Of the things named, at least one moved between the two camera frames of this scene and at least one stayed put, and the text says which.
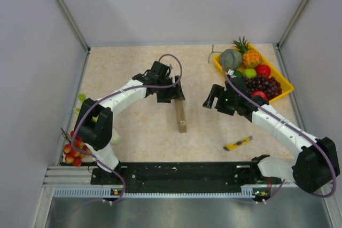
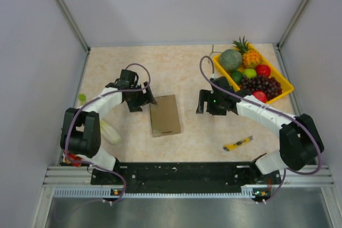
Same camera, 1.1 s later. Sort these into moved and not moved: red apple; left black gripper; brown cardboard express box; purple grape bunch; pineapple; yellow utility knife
Moved: left black gripper; brown cardboard express box
Not moved: red apple; purple grape bunch; pineapple; yellow utility knife
